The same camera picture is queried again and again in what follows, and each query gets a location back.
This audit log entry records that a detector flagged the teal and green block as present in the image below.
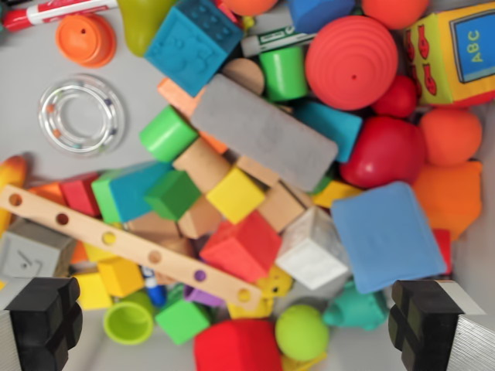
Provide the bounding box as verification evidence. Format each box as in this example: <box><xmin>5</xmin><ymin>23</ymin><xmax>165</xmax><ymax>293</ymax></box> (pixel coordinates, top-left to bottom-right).
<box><xmin>91</xmin><ymin>161</ymin><xmax>174</xmax><ymax>224</ymax></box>

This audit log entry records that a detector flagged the blue foam block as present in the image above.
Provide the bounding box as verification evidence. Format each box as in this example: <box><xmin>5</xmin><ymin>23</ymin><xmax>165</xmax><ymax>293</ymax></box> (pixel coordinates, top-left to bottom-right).
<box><xmin>288</xmin><ymin>0</ymin><xmax>357</xmax><ymax>35</ymax></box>

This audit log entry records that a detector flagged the light green wooden cube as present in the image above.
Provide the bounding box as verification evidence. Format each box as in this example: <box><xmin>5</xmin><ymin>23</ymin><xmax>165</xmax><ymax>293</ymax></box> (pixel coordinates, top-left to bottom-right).
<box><xmin>154</xmin><ymin>299</ymin><xmax>212</xmax><ymax>345</ymax></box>

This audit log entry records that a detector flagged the lime green plastic cup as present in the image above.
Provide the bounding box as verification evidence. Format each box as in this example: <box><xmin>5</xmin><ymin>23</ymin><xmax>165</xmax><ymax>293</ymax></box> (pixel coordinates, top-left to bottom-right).
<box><xmin>103</xmin><ymin>291</ymin><xmax>156</xmax><ymax>345</ymax></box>

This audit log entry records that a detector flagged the green toy pear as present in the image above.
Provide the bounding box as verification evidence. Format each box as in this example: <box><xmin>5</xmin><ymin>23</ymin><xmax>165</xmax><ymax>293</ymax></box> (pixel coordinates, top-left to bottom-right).
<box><xmin>115</xmin><ymin>0</ymin><xmax>179</xmax><ymax>58</ymax></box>

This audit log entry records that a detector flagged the purple plastic piece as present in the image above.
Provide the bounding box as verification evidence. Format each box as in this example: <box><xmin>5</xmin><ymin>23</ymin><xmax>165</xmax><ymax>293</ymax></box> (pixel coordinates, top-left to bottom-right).
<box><xmin>183</xmin><ymin>284</ymin><xmax>226</xmax><ymax>309</ymax></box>

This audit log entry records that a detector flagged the glossy red toy apple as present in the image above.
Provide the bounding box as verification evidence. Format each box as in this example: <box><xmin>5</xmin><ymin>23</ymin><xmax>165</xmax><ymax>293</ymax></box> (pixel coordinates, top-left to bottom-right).
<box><xmin>339</xmin><ymin>115</ymin><xmax>427</xmax><ymax>189</ymax></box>

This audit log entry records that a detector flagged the yellow wooden cube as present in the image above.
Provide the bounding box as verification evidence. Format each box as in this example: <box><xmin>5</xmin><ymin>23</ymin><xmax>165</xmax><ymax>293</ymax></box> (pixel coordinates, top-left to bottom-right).
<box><xmin>96</xmin><ymin>257</ymin><xmax>146</xmax><ymax>298</ymax></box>
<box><xmin>205</xmin><ymin>166</ymin><xmax>268</xmax><ymax>226</ymax></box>
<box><xmin>72</xmin><ymin>272</ymin><xmax>114</xmax><ymax>311</ymax></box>

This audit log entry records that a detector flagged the grey rubber cube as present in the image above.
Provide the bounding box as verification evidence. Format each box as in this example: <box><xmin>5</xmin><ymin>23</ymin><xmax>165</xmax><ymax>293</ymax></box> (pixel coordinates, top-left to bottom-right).
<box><xmin>0</xmin><ymin>218</ymin><xmax>77</xmax><ymax>280</ymax></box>

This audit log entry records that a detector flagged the red whiteboard marker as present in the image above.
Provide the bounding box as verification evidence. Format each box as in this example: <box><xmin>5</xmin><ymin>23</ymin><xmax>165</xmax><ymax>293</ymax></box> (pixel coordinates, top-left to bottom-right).
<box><xmin>0</xmin><ymin>0</ymin><xmax>119</xmax><ymax>32</ymax></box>

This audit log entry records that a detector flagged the orange plastic stacking cup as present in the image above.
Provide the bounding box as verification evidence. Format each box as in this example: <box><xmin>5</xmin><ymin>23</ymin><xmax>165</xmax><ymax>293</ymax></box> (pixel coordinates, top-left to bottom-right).
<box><xmin>55</xmin><ymin>14</ymin><xmax>118</xmax><ymax>70</ymax></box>

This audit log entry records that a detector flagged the lime green ball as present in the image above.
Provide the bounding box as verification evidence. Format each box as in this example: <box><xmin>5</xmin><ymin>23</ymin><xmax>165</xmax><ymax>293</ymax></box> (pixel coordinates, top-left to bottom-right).
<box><xmin>274</xmin><ymin>304</ymin><xmax>330</xmax><ymax>362</ymax></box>

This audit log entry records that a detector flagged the yellow orange toy banana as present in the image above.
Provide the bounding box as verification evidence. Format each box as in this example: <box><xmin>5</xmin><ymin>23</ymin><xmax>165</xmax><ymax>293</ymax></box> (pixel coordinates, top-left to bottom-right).
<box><xmin>0</xmin><ymin>154</ymin><xmax>28</xmax><ymax>237</ymax></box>

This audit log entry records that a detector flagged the grey foam block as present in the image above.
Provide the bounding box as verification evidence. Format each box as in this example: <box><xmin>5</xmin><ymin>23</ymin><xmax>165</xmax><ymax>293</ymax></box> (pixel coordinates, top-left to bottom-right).
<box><xmin>189</xmin><ymin>73</ymin><xmax>340</xmax><ymax>193</ymax></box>

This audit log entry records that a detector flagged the orange wooden block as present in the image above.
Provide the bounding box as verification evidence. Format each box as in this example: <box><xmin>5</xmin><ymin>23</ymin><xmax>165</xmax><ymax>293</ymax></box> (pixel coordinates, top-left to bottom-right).
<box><xmin>157</xmin><ymin>77</ymin><xmax>230</xmax><ymax>155</ymax></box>
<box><xmin>27</xmin><ymin>181</ymin><xmax>67</xmax><ymax>206</ymax></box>

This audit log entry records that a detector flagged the yellow ABC fabric cube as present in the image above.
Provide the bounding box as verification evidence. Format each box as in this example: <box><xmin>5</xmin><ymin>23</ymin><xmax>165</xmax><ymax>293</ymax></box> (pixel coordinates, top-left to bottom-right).
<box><xmin>404</xmin><ymin>3</ymin><xmax>495</xmax><ymax>108</ymax></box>

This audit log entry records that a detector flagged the yellow rubber animal toy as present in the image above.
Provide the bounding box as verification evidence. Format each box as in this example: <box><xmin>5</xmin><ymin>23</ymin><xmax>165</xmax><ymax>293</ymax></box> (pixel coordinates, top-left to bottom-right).
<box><xmin>227</xmin><ymin>266</ymin><xmax>294</xmax><ymax>320</ymax></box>

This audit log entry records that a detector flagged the green wooden cylinder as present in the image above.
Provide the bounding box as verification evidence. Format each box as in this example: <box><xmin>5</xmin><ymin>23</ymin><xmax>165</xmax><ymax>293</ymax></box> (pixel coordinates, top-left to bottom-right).
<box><xmin>138</xmin><ymin>104</ymin><xmax>200</xmax><ymax>163</ymax></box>
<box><xmin>258</xmin><ymin>45</ymin><xmax>309</xmax><ymax>103</ymax></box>

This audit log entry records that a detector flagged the natural wooden block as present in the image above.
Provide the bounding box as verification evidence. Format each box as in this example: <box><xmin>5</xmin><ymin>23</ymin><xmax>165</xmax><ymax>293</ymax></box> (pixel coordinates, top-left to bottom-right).
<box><xmin>234</xmin><ymin>154</ymin><xmax>280</xmax><ymax>189</ymax></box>
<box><xmin>126</xmin><ymin>212</ymin><xmax>183</xmax><ymax>241</ymax></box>
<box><xmin>258</xmin><ymin>180</ymin><xmax>315</xmax><ymax>233</ymax></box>
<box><xmin>177</xmin><ymin>196</ymin><xmax>224</xmax><ymax>240</ymax></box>

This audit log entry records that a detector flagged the red plastic piece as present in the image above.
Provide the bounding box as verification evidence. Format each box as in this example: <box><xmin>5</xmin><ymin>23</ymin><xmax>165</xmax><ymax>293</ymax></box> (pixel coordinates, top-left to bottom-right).
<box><xmin>432</xmin><ymin>228</ymin><xmax>453</xmax><ymax>276</ymax></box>

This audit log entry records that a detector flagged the teal rubber pig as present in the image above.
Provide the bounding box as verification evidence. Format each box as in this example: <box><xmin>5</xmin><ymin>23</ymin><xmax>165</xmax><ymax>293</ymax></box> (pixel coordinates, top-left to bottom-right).
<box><xmin>323</xmin><ymin>280</ymin><xmax>391</xmax><ymax>332</ymax></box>

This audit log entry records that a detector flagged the light blue fabric cube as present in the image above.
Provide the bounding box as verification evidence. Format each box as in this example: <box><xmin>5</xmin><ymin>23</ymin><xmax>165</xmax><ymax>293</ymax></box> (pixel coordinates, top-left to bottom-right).
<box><xmin>330</xmin><ymin>180</ymin><xmax>449</xmax><ymax>295</ymax></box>

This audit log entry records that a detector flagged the yellow wooden block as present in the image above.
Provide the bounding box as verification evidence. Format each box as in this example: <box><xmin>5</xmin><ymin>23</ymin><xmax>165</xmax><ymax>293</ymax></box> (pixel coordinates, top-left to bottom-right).
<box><xmin>312</xmin><ymin>179</ymin><xmax>364</xmax><ymax>209</ymax></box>

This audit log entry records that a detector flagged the red fabric cube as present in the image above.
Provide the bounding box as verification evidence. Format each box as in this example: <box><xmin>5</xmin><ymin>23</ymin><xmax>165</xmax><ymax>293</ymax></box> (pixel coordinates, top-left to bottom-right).
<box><xmin>193</xmin><ymin>318</ymin><xmax>283</xmax><ymax>371</ymax></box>

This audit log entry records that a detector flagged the red wooden block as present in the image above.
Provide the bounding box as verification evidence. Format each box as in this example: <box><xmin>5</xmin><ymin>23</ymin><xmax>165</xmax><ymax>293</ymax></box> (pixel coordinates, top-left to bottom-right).
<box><xmin>58</xmin><ymin>173</ymin><xmax>102</xmax><ymax>217</ymax></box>

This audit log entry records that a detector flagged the clear plastic ring rattle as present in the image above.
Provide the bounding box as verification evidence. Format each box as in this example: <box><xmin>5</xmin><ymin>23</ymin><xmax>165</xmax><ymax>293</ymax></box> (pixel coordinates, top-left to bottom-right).
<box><xmin>37</xmin><ymin>73</ymin><xmax>128</xmax><ymax>156</ymax></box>

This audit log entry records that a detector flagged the red ridged rubber ball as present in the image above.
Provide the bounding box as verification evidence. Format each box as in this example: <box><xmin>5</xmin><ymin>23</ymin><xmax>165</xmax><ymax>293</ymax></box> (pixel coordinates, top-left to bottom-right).
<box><xmin>304</xmin><ymin>15</ymin><xmax>399</xmax><ymax>112</ymax></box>

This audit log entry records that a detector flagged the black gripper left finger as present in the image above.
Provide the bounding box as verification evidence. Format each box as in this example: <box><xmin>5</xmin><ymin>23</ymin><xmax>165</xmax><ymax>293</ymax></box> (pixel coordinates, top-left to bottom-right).
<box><xmin>0</xmin><ymin>276</ymin><xmax>84</xmax><ymax>371</ymax></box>

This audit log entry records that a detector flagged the orange fabric toy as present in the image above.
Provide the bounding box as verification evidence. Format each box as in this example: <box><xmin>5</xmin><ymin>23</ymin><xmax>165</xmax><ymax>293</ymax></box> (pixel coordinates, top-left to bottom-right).
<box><xmin>411</xmin><ymin>160</ymin><xmax>484</xmax><ymax>243</ymax></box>

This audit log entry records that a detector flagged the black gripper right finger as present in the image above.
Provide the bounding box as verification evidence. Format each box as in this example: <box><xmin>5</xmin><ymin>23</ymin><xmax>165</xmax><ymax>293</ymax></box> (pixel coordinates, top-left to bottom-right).
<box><xmin>387</xmin><ymin>278</ymin><xmax>495</xmax><ymax>371</ymax></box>

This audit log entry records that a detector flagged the brown wooden cylinder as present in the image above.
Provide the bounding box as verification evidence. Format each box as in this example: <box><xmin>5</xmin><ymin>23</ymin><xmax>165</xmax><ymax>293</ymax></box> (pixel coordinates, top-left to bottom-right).
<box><xmin>221</xmin><ymin>57</ymin><xmax>266</xmax><ymax>96</ymax></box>

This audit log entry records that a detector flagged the wooden strip with holes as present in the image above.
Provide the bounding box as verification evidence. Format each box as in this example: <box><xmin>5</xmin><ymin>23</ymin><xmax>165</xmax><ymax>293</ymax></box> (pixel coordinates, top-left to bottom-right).
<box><xmin>0</xmin><ymin>184</ymin><xmax>264</xmax><ymax>312</ymax></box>

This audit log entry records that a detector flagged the green and white marker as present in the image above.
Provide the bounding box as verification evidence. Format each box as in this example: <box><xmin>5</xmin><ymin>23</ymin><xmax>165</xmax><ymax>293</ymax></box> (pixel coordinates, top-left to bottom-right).
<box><xmin>241</xmin><ymin>25</ymin><xmax>319</xmax><ymax>58</ymax></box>

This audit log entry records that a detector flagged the blue marker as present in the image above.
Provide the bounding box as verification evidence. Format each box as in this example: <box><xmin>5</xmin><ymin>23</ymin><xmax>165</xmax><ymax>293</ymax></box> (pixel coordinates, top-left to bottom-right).
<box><xmin>140</xmin><ymin>264</ymin><xmax>168</xmax><ymax>308</ymax></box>

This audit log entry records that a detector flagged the small red ball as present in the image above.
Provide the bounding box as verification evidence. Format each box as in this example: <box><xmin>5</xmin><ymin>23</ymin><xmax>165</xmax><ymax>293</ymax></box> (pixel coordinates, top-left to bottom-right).
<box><xmin>370</xmin><ymin>75</ymin><xmax>419</xmax><ymax>119</ymax></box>

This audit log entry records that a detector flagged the natural wooden cylinder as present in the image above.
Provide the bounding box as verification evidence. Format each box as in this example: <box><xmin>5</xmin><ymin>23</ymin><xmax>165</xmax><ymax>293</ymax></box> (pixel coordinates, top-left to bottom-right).
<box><xmin>172</xmin><ymin>137</ymin><xmax>233</xmax><ymax>194</ymax></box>

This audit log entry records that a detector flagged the teal foam block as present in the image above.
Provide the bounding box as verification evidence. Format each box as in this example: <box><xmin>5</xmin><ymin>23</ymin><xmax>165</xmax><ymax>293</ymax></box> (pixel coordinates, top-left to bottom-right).
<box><xmin>294</xmin><ymin>100</ymin><xmax>364</xmax><ymax>163</ymax></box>

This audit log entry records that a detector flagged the red wooden cube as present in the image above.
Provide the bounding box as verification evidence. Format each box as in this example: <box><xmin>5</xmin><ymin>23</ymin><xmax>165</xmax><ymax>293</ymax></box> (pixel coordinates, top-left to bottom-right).
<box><xmin>199</xmin><ymin>210</ymin><xmax>283</xmax><ymax>284</ymax></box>

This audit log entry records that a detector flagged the dark green wooden cube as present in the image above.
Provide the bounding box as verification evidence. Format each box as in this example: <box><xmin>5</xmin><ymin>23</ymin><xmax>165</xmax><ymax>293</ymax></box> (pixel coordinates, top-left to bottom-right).
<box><xmin>144</xmin><ymin>169</ymin><xmax>203</xmax><ymax>223</ymax></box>

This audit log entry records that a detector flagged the white rubber cube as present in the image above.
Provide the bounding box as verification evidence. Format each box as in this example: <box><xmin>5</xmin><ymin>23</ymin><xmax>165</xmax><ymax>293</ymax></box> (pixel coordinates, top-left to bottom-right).
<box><xmin>275</xmin><ymin>206</ymin><xmax>353</xmax><ymax>291</ymax></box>

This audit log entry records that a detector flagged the yellow toy piece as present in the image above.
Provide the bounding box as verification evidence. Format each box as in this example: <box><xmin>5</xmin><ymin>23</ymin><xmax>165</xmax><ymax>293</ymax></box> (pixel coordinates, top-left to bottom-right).
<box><xmin>280</xmin><ymin>351</ymin><xmax>329</xmax><ymax>371</ymax></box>

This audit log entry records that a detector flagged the teal embossed rubber block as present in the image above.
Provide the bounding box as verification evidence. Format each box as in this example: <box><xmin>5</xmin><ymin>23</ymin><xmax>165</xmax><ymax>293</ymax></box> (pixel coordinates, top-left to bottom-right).
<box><xmin>145</xmin><ymin>0</ymin><xmax>244</xmax><ymax>97</ymax></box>

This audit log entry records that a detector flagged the orange smooth ball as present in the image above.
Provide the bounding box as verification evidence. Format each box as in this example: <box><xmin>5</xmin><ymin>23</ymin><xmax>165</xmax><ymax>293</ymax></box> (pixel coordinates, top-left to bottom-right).
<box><xmin>419</xmin><ymin>107</ymin><xmax>483</xmax><ymax>168</ymax></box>
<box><xmin>361</xmin><ymin>0</ymin><xmax>430</xmax><ymax>31</ymax></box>
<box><xmin>222</xmin><ymin>0</ymin><xmax>279</xmax><ymax>17</ymax></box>

